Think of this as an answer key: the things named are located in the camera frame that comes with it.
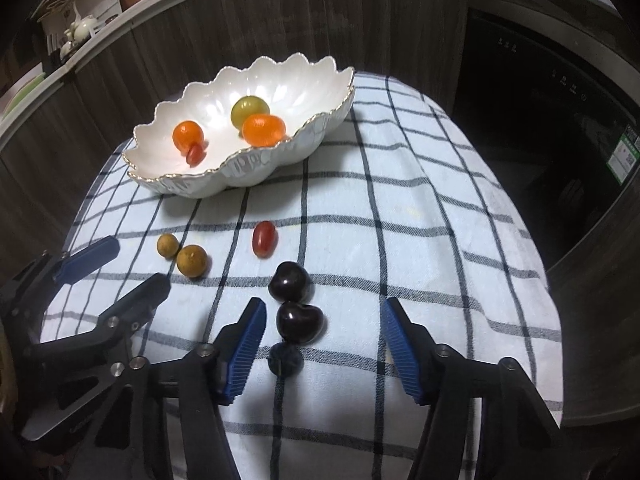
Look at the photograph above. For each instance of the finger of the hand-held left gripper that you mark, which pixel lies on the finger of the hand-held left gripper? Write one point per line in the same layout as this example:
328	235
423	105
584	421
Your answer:
142	300
87	260

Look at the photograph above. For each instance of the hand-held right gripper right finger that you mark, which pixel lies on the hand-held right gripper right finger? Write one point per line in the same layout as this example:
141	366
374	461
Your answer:
405	355

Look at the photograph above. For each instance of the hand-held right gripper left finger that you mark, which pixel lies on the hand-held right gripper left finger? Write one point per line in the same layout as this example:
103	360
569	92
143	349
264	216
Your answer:
242	355

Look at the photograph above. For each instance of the dark blueberry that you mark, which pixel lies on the dark blueberry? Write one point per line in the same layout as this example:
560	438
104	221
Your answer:
285	360

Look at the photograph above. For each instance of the small brown longan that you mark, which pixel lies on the small brown longan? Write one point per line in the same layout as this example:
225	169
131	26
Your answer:
167	246

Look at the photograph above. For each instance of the large brown longan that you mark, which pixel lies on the large brown longan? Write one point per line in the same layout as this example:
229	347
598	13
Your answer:
192	261

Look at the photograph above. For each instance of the dark red cherry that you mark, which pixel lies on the dark red cherry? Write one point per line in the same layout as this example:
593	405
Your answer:
299	322
289	282

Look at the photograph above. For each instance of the red cherry tomato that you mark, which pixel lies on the red cherry tomato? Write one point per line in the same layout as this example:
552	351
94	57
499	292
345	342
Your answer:
195	155
264	238

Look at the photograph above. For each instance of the small mandarin orange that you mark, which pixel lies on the small mandarin orange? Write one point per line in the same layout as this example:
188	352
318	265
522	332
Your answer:
186	134

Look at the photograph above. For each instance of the white scalloped ceramic bowl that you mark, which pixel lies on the white scalloped ceramic bowl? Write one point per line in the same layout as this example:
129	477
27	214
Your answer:
220	100

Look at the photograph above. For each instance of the large mandarin orange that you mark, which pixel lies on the large mandarin orange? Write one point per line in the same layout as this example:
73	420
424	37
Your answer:
264	129

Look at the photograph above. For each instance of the yellow-green round fruit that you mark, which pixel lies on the yellow-green round fruit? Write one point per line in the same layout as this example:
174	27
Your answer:
247	107

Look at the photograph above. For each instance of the white blue checked cloth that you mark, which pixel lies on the white blue checked cloth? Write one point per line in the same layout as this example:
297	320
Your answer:
425	260

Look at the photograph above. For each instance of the green plastic basin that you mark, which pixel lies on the green plastic basin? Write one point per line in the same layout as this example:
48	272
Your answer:
22	92

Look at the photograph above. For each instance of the white teapot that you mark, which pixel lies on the white teapot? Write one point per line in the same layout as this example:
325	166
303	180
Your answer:
82	27

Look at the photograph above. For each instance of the black built-in dishwasher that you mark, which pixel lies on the black built-in dishwasher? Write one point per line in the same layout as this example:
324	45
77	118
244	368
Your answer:
525	135

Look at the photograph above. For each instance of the green white label sticker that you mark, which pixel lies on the green white label sticker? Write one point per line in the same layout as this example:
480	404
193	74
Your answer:
625	155

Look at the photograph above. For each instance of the dark wood lower cabinets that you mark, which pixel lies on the dark wood lower cabinets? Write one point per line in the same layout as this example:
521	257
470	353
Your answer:
300	15

